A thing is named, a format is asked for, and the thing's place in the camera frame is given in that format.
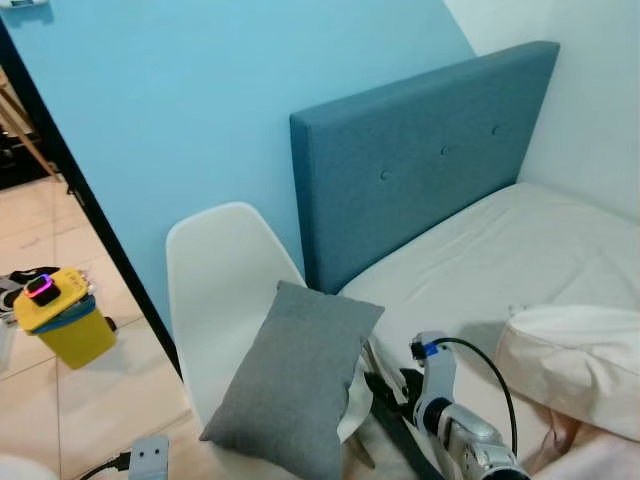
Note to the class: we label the blue upholstered headboard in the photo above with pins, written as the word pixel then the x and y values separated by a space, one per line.
pixel 420 150

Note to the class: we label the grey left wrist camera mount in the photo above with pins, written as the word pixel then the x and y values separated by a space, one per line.
pixel 150 458

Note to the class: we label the yellow waste bin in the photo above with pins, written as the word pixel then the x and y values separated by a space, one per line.
pixel 78 340

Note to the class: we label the grey square pillow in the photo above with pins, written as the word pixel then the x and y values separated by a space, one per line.
pixel 290 390

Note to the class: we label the pale crumpled blanket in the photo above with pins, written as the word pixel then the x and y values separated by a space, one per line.
pixel 600 460

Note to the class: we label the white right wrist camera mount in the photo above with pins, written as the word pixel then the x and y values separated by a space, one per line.
pixel 435 370

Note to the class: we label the white bed mattress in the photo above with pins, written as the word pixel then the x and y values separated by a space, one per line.
pixel 500 250

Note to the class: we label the black device with pink light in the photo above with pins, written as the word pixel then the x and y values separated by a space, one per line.
pixel 42 289

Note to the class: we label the cream bed pillow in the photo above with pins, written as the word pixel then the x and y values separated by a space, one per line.
pixel 580 360

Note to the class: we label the dark wooden furniture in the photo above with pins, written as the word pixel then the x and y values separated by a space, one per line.
pixel 20 150

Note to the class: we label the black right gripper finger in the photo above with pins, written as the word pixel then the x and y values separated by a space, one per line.
pixel 396 408
pixel 386 383

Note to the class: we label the black door frame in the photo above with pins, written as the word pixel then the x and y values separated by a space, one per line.
pixel 90 210

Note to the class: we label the black and white shoes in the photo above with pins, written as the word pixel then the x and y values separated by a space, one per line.
pixel 18 285

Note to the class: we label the white shell chair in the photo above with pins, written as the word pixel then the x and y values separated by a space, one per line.
pixel 220 300

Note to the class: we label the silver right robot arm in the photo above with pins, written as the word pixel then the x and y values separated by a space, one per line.
pixel 475 445

